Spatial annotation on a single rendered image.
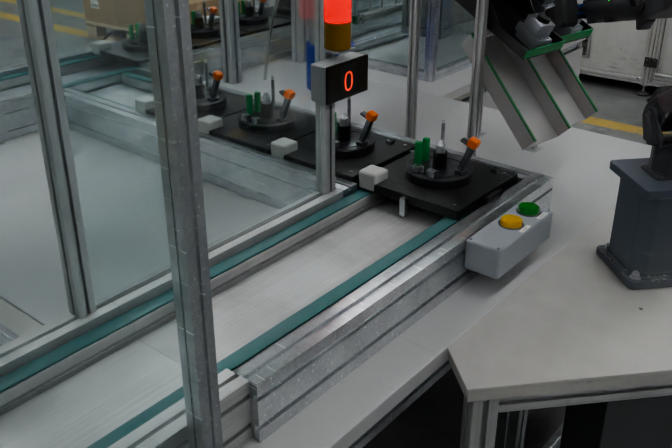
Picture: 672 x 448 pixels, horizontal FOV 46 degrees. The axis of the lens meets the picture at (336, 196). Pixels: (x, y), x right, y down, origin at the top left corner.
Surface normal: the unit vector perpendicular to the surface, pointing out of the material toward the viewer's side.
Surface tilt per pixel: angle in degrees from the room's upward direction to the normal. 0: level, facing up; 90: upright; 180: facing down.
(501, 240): 0
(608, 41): 90
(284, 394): 90
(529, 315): 0
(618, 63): 90
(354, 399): 0
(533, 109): 45
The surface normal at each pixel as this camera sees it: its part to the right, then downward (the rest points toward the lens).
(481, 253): -0.64, 0.32
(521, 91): 0.46, -0.41
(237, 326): 0.00, -0.90
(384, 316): 0.77, 0.27
